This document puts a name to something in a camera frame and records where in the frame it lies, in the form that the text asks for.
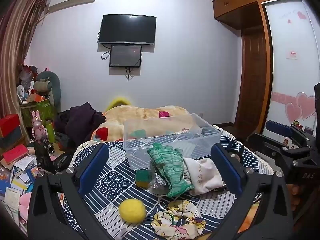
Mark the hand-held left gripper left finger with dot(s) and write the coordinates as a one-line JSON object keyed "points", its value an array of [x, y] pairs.
{"points": [[93, 166]]}

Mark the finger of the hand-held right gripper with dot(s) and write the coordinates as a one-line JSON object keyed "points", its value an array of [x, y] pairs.
{"points": [[275, 147], [278, 127]]}

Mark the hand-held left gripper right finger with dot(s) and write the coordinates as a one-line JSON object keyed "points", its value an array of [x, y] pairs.
{"points": [[226, 170]]}

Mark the cream cloth pouch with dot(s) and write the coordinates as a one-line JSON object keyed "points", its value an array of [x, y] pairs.
{"points": [[205, 177]]}

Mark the green yellow sponge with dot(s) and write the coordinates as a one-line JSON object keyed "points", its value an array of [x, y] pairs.
{"points": [[143, 178]]}

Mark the green knit glove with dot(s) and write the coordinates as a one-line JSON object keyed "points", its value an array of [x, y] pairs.
{"points": [[170, 170]]}

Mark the yellow felt ball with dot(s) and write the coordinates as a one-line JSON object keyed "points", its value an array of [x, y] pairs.
{"points": [[132, 210]]}

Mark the clear plastic box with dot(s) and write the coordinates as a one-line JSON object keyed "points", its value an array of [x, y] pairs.
{"points": [[175, 140]]}

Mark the silver scouring pad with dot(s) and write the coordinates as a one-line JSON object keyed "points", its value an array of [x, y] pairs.
{"points": [[157, 182]]}

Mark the floral fabric scrunchie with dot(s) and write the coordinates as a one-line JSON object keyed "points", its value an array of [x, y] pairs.
{"points": [[180, 222]]}

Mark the black plastic bag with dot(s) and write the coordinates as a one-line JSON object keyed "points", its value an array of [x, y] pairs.
{"points": [[50, 162]]}

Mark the dark clothes pile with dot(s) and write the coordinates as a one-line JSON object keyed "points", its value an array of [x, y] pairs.
{"points": [[77, 122]]}

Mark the brown wooden door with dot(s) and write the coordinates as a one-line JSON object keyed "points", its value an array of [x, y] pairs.
{"points": [[252, 80]]}

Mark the green bottle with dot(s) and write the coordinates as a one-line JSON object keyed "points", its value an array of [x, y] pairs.
{"points": [[50, 131]]}

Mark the white heart wardrobe door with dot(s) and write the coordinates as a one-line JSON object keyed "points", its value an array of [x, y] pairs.
{"points": [[292, 67]]}

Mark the pink rabbit figure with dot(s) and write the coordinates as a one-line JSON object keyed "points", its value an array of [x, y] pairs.
{"points": [[38, 127]]}

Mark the yellow plush hat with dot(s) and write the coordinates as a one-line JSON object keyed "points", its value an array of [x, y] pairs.
{"points": [[118, 103]]}

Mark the pile of papers and books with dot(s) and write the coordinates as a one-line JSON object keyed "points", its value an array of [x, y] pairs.
{"points": [[20, 180]]}

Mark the red book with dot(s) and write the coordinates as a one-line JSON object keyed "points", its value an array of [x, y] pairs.
{"points": [[15, 155]]}

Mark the green paper bag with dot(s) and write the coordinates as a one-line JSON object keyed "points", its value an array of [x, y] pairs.
{"points": [[37, 110]]}

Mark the pink plush toy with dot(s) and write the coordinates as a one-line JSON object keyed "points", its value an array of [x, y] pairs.
{"points": [[25, 207]]}

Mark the green plush toy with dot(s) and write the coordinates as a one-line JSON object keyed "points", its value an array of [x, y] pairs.
{"points": [[48, 85]]}

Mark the red box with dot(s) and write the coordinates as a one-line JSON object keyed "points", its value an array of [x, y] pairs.
{"points": [[9, 125]]}

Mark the small white fan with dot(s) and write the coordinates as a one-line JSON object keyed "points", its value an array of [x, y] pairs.
{"points": [[21, 92]]}

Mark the wooden overhead cabinet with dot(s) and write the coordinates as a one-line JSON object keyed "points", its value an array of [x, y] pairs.
{"points": [[240, 2]]}

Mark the striped curtain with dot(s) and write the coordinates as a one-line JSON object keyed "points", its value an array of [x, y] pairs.
{"points": [[15, 42]]}

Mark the black camera lens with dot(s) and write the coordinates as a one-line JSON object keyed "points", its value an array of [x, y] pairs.
{"points": [[47, 145]]}

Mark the small black wall monitor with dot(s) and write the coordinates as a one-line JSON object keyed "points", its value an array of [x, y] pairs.
{"points": [[125, 56]]}

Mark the wall television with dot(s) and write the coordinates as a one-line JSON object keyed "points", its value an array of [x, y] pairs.
{"points": [[127, 28]]}

